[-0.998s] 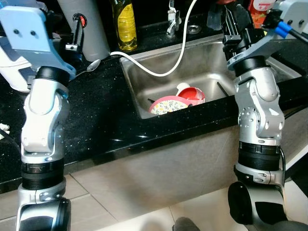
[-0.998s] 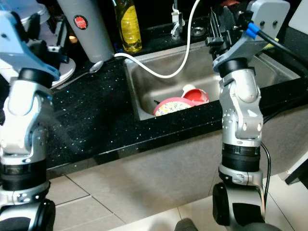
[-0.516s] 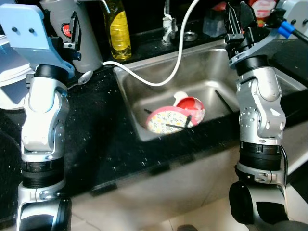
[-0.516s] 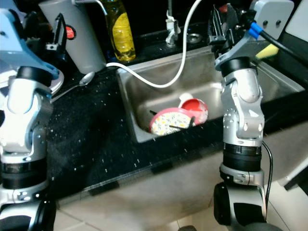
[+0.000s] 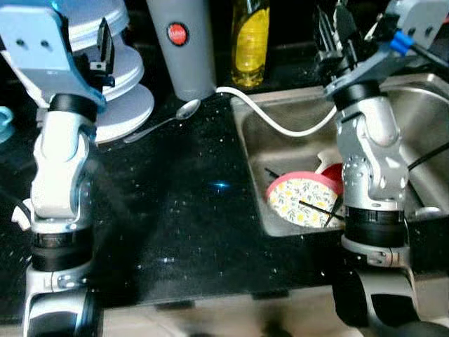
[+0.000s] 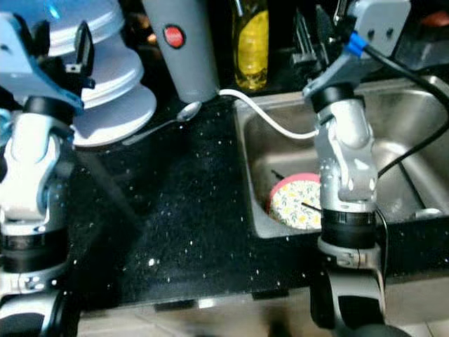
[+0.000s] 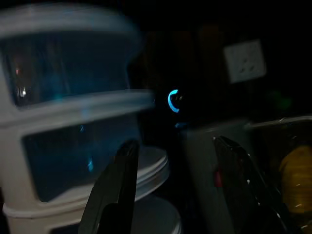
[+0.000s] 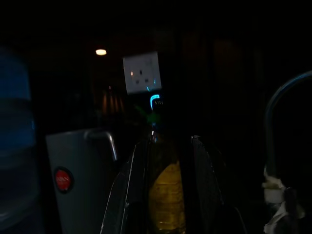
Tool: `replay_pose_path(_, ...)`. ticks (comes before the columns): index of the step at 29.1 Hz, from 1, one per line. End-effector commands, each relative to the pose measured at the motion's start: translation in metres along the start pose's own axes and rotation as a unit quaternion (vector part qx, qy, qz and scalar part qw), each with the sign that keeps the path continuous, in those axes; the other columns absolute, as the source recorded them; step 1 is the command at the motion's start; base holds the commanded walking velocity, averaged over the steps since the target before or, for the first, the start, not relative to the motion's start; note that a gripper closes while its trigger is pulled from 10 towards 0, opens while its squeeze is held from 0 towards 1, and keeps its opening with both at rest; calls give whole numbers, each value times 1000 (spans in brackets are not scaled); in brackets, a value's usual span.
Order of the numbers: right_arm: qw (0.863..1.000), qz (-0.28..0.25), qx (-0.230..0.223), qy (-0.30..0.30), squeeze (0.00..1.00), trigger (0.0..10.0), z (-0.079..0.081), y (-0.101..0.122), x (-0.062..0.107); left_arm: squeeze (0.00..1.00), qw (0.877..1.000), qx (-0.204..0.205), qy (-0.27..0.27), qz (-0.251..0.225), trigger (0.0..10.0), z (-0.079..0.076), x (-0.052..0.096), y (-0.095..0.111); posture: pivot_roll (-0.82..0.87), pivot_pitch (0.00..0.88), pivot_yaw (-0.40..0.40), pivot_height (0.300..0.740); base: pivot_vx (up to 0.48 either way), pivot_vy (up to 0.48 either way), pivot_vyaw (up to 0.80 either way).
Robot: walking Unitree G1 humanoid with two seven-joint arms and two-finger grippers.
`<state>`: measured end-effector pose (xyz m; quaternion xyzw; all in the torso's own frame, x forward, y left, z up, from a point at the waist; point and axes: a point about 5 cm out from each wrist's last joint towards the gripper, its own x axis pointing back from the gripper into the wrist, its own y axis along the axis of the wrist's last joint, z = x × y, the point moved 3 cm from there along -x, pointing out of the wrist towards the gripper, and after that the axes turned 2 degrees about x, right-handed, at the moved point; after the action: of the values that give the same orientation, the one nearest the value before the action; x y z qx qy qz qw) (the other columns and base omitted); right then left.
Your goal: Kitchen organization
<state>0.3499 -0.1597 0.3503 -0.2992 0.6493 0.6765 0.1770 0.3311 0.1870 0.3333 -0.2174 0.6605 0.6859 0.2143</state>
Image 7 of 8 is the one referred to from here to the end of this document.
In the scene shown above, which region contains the black appliance with blue light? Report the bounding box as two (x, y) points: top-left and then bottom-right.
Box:
(156, 84), (193, 130)

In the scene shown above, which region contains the white wall socket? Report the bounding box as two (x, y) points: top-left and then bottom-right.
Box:
(223, 39), (267, 84)

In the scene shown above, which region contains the grey thermos flask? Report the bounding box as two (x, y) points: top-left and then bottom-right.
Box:
(181, 117), (269, 234)

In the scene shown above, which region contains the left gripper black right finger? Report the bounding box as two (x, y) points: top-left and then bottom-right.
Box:
(213, 136), (297, 234)

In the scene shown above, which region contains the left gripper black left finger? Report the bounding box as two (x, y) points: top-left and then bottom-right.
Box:
(78, 140), (140, 234)

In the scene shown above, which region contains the white plastic tiered steamer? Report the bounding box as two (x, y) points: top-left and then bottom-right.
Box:
(0, 3), (182, 234)

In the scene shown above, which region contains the yellow dish soap bottle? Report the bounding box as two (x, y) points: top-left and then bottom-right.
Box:
(278, 145), (312, 230)

